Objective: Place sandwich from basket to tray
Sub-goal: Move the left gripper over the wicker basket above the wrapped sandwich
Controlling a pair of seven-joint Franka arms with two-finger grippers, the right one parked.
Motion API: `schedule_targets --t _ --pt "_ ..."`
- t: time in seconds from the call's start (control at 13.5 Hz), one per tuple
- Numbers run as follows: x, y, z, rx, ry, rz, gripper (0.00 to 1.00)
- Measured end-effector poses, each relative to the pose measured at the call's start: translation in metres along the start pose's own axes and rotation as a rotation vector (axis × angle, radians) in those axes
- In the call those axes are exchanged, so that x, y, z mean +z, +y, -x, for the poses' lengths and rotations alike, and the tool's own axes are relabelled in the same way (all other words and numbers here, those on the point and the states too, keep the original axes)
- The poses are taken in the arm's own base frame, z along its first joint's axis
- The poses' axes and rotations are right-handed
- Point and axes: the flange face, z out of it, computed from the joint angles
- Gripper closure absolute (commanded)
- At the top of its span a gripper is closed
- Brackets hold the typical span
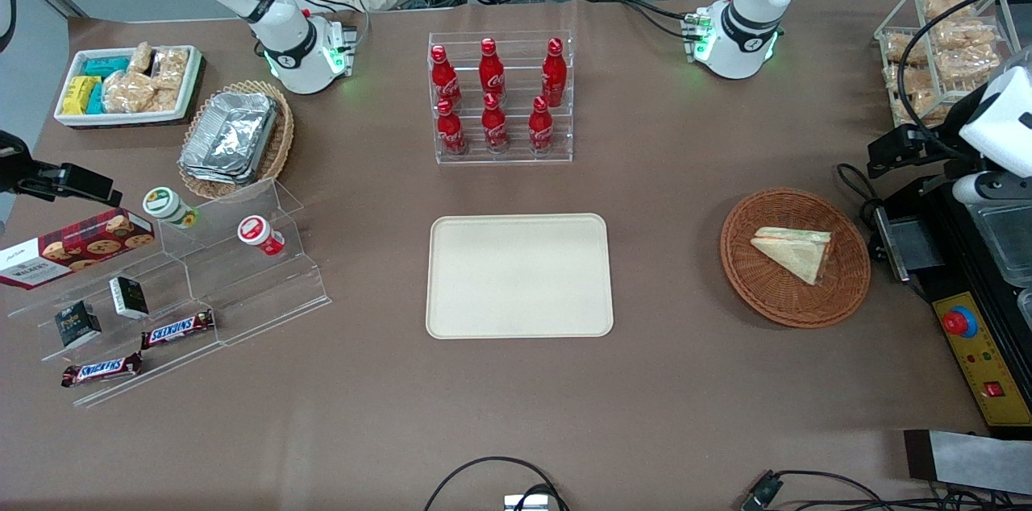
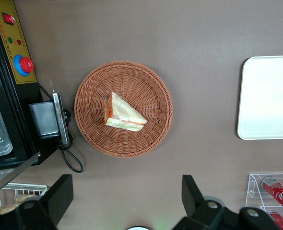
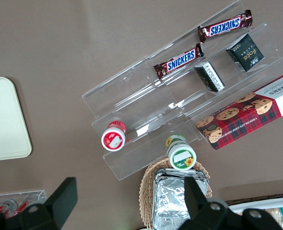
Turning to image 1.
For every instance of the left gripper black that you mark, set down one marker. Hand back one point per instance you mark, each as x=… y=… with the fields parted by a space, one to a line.
x=950 y=134

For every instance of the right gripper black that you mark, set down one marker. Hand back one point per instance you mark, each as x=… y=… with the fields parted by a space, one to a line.
x=18 y=172

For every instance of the triangle sandwich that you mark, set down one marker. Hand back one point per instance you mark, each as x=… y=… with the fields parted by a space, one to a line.
x=798 y=253

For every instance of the aluminium foil tray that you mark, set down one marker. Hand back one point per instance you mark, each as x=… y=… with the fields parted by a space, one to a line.
x=234 y=132
x=211 y=176

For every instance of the brown round wicker basket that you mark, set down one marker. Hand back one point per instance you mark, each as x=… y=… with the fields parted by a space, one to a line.
x=766 y=293

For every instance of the light oval wicker basket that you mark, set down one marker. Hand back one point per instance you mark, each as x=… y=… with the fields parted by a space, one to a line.
x=282 y=140

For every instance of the cream plastic tray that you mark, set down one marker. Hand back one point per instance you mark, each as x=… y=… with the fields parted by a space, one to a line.
x=516 y=277

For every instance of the clear bag of fried snacks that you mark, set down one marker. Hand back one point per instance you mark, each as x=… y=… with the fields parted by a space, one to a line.
x=141 y=60
x=165 y=98
x=888 y=77
x=947 y=3
x=967 y=64
x=891 y=50
x=129 y=94
x=171 y=66
x=966 y=35
x=923 y=104

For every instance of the red tartan cookie box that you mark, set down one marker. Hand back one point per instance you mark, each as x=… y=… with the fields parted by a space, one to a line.
x=81 y=245

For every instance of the white plastic bin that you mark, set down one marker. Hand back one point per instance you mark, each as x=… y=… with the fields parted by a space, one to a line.
x=121 y=118

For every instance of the green lid white cup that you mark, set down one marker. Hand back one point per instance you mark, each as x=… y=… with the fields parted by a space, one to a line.
x=165 y=205

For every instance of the teal snack packet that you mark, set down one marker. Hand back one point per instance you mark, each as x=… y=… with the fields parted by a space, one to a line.
x=97 y=100
x=105 y=66

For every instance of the yellow snack packet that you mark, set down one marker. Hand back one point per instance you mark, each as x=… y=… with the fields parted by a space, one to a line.
x=79 y=96

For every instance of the black box with white label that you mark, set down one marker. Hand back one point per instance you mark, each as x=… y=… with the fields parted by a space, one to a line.
x=129 y=297

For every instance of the clear plastic container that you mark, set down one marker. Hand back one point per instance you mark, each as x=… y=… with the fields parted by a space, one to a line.
x=1008 y=237

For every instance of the black box with gold print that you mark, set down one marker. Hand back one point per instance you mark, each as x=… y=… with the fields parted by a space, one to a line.
x=78 y=324

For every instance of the brown Snickers bar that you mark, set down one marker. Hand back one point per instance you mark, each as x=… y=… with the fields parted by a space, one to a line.
x=177 y=330
x=101 y=370

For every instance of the red lid cup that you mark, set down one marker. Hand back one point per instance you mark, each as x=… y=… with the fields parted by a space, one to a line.
x=256 y=233

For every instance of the clear acrylic stepped shelf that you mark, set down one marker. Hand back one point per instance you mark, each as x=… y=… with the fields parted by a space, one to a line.
x=242 y=293

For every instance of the black machine with yellow panel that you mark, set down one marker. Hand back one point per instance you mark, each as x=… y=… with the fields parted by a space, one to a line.
x=979 y=358

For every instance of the grey flat panel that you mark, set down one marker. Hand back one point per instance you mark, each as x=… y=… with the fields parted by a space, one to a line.
x=967 y=459

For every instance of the red cola bottle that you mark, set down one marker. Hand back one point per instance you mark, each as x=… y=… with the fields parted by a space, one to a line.
x=445 y=80
x=554 y=76
x=450 y=132
x=494 y=128
x=541 y=128
x=492 y=72

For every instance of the clear acrylic bottle rack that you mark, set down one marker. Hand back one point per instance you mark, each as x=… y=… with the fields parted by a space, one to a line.
x=516 y=160

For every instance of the silver metal connector box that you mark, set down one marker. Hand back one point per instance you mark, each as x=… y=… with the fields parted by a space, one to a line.
x=524 y=504

